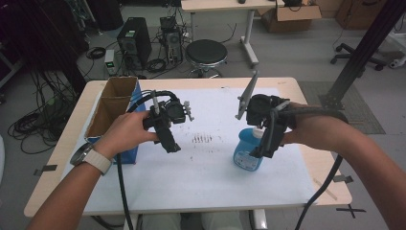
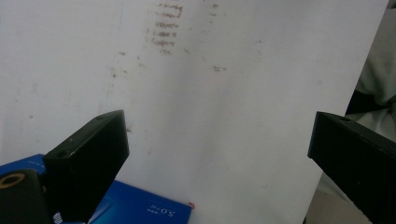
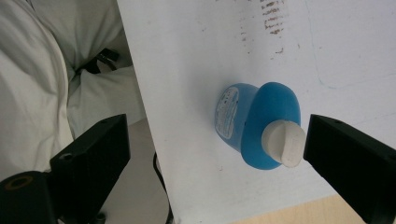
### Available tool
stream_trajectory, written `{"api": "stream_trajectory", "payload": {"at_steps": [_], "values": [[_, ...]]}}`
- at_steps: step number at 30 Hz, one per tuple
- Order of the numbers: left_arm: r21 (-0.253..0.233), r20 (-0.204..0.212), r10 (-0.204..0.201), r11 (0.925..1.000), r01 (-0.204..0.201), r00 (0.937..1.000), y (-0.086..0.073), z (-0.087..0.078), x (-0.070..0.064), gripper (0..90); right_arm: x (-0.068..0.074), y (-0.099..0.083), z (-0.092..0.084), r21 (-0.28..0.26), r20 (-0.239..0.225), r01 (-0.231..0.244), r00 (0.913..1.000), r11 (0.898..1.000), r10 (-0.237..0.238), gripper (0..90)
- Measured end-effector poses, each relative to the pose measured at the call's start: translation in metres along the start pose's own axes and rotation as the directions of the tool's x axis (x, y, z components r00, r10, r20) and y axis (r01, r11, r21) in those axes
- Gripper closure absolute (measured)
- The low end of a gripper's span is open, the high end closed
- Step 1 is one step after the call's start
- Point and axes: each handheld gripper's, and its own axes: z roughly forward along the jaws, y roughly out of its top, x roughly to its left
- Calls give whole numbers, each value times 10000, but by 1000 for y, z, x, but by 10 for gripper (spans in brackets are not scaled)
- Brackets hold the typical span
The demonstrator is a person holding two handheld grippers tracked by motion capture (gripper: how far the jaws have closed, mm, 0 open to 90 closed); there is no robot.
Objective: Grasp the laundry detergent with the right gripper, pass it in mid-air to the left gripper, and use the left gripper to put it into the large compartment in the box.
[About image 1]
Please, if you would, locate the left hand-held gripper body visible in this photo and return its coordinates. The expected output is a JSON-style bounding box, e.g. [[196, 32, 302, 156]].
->
[[142, 90, 195, 143]]

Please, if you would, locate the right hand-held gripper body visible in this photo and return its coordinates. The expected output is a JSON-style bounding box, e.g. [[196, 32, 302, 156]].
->
[[235, 70, 300, 135]]

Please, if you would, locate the blue pump bottle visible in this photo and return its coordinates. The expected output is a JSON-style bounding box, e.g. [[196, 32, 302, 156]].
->
[[233, 126, 266, 173]]

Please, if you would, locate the blue cardboard box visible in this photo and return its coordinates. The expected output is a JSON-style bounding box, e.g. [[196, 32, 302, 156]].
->
[[84, 76, 144, 166]]

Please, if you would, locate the person's right hand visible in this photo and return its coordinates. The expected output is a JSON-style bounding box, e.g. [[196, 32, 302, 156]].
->
[[281, 102, 325, 151]]

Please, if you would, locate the person's left hand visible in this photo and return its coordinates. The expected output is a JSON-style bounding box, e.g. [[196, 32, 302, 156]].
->
[[93, 110, 161, 161]]

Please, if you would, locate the white mat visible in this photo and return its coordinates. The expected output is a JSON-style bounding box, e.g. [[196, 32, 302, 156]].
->
[[61, 87, 318, 216]]

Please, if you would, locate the black round stool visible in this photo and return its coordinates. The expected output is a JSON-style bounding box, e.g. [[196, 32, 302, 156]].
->
[[185, 38, 229, 80]]

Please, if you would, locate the open computer case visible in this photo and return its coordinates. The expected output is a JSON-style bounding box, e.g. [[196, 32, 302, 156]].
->
[[159, 15, 185, 65]]

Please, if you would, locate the thin wooden strip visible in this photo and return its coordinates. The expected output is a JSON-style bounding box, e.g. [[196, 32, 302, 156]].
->
[[312, 177, 338, 202]]

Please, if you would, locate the grey tape strip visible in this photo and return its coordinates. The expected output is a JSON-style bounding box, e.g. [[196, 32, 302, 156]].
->
[[33, 164, 58, 177], [331, 174, 354, 184]]

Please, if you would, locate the small white power unit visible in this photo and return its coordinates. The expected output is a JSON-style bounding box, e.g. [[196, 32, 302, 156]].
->
[[103, 49, 118, 77]]

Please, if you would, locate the black computer tower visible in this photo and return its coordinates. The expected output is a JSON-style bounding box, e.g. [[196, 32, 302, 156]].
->
[[116, 16, 153, 71]]

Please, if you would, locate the grey floor mat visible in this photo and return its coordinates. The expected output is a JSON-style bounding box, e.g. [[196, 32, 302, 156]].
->
[[298, 80, 387, 135]]

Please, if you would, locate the open brown cardboard box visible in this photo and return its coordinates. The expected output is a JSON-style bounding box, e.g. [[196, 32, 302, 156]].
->
[[260, 3, 323, 34]]

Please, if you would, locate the black tape cross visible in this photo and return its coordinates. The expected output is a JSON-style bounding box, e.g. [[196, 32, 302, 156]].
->
[[335, 204, 367, 220]]

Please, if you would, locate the black office chair base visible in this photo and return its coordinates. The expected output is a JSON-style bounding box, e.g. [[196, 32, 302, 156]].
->
[[329, 42, 388, 72]]

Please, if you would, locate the beige desk with white legs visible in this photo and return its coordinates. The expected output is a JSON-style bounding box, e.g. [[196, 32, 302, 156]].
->
[[180, 0, 285, 69]]

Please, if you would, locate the black metal stand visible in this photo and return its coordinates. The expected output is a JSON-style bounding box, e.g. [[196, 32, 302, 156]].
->
[[318, 0, 406, 111]]

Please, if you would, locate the closed brown cardboard box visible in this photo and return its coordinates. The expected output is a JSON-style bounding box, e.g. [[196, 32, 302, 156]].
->
[[334, 0, 389, 32]]

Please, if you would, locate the black curtain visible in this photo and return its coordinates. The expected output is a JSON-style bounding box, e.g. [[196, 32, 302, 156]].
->
[[0, 0, 125, 95]]

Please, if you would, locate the coiled black cable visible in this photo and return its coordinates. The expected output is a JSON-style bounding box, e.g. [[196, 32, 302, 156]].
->
[[146, 57, 168, 74], [85, 46, 107, 60]]

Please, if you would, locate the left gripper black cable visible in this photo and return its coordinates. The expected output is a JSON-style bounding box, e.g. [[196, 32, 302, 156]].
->
[[115, 90, 180, 230]]

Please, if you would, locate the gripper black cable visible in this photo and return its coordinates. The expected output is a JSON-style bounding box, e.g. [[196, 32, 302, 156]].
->
[[115, 90, 180, 230], [281, 106, 350, 230]]

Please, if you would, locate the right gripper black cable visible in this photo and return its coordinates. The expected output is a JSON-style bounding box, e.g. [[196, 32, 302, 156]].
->
[[281, 106, 350, 230]]

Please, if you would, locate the wristwatch with beige strap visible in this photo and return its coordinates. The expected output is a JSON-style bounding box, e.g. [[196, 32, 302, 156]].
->
[[69, 142, 113, 176]]

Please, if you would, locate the bundle of floor cables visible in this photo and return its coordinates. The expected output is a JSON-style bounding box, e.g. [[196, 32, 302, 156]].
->
[[7, 68, 79, 155]]

